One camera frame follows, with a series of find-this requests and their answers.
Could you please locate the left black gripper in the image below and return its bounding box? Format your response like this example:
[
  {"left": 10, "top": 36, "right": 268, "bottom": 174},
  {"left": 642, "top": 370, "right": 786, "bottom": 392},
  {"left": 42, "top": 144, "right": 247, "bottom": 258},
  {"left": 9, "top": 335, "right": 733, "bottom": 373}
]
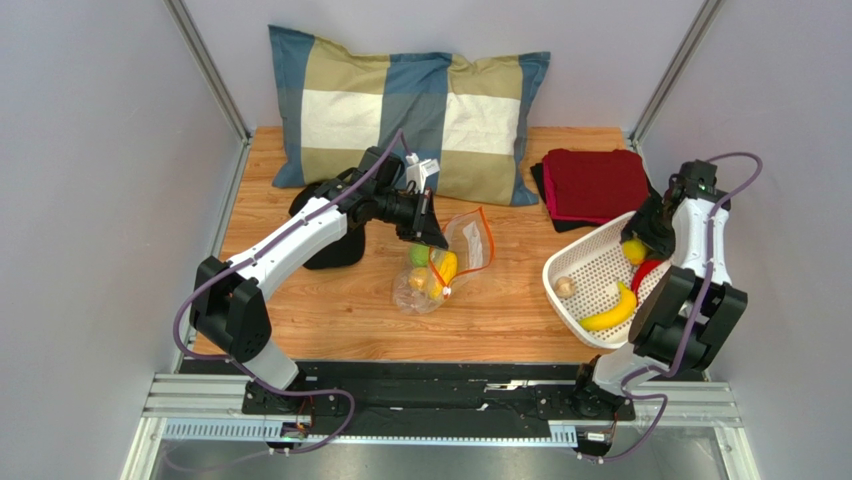
[{"left": 373, "top": 188, "right": 448, "bottom": 252}]

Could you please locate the yellow toy mango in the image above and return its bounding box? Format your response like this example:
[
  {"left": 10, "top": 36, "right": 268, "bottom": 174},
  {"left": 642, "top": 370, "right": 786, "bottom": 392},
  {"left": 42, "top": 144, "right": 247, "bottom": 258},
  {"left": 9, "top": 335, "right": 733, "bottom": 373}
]
[
  {"left": 427, "top": 249, "right": 458, "bottom": 300},
  {"left": 621, "top": 239, "right": 650, "bottom": 266}
]

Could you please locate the green toy vegetable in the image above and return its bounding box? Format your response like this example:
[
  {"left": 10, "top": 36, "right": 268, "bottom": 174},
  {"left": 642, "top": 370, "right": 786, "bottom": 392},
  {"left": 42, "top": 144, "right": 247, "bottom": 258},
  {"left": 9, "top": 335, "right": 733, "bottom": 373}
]
[{"left": 408, "top": 244, "right": 432, "bottom": 268}]

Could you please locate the red toy chili pepper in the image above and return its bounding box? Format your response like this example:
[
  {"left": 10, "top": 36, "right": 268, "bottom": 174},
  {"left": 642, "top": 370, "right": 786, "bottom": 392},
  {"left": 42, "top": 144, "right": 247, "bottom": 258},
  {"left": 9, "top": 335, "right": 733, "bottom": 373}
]
[{"left": 630, "top": 259, "right": 663, "bottom": 297}]

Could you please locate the clear zip top bag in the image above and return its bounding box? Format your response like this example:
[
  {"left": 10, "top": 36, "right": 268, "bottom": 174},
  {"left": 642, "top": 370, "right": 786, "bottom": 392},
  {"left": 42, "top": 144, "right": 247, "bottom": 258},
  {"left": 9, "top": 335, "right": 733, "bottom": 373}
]
[{"left": 391, "top": 206, "right": 496, "bottom": 314}]

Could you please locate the brown toy potato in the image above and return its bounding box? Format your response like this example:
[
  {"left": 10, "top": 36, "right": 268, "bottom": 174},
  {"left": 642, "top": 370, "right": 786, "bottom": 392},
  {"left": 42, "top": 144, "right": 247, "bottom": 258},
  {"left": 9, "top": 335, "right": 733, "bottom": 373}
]
[{"left": 407, "top": 267, "right": 432, "bottom": 292}]

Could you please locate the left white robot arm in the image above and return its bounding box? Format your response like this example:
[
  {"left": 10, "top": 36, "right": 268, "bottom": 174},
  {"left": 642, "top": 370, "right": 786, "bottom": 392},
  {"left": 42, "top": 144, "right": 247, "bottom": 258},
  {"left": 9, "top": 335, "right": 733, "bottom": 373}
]
[{"left": 178, "top": 147, "right": 448, "bottom": 392}]

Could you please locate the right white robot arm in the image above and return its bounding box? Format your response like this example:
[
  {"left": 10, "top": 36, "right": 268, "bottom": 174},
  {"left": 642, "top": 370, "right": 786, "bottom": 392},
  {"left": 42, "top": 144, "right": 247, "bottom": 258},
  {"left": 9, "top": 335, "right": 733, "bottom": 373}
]
[{"left": 591, "top": 157, "right": 748, "bottom": 398}]

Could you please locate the yellow toy banana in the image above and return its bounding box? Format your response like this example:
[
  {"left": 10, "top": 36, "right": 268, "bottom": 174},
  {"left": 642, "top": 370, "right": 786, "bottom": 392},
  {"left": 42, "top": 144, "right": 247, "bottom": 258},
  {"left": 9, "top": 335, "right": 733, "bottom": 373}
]
[{"left": 579, "top": 282, "right": 638, "bottom": 331}]

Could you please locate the white perforated plastic basket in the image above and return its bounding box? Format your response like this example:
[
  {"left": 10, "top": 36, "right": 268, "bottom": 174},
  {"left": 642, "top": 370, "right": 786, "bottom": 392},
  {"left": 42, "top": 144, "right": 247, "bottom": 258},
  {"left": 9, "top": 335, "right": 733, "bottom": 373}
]
[{"left": 541, "top": 211, "right": 637, "bottom": 350}]

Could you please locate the black baseball cap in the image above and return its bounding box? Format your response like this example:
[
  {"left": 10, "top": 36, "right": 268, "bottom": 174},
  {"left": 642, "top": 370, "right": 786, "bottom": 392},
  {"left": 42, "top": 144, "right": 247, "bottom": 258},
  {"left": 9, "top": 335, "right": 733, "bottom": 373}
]
[{"left": 288, "top": 180, "right": 369, "bottom": 271}]

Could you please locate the dark red folded cloth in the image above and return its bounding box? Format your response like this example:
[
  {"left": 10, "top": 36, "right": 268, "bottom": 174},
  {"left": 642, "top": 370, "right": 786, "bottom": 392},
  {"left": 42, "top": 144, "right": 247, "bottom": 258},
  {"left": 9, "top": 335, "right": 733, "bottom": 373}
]
[{"left": 541, "top": 147, "right": 654, "bottom": 226}]

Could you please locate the beige toy garlic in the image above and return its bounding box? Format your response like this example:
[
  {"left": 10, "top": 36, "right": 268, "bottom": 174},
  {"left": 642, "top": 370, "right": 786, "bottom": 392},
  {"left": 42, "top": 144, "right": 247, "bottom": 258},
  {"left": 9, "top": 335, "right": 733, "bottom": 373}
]
[{"left": 553, "top": 276, "right": 577, "bottom": 299}]

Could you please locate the checkered blue beige pillow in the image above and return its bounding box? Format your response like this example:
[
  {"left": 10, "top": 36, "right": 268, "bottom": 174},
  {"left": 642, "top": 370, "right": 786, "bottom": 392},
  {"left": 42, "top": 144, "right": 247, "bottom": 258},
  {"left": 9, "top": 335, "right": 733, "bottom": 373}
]
[{"left": 268, "top": 25, "right": 551, "bottom": 207}]

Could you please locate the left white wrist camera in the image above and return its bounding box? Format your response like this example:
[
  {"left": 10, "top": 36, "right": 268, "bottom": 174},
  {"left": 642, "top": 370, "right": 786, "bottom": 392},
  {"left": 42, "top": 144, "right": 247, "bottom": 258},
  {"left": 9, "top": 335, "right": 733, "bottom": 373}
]
[{"left": 405, "top": 153, "right": 440, "bottom": 194}]

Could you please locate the aluminium frame rail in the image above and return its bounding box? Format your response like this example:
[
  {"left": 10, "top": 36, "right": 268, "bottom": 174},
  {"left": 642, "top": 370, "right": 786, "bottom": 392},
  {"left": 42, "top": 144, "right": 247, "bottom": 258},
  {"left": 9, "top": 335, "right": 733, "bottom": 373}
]
[{"left": 123, "top": 374, "right": 759, "bottom": 479}]

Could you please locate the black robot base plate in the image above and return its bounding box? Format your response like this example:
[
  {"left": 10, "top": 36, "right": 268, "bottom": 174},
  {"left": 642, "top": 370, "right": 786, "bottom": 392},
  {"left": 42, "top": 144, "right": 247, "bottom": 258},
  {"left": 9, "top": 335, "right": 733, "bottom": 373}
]
[{"left": 241, "top": 361, "right": 636, "bottom": 439}]

